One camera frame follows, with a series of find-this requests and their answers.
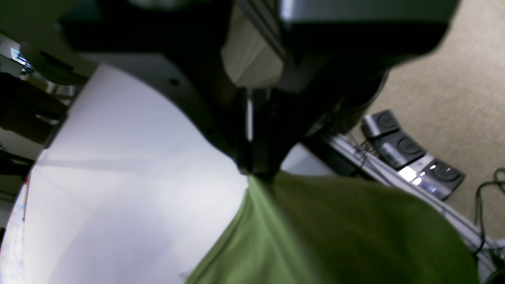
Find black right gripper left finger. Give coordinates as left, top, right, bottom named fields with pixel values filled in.
left=59, top=0, right=251, bottom=174

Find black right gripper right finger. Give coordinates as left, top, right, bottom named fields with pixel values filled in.
left=251, top=0, right=459, bottom=177

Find green T-shirt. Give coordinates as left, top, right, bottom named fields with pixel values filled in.
left=185, top=172, right=479, bottom=284

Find grey foot pedals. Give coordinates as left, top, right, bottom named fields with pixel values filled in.
left=361, top=109, right=466, bottom=201

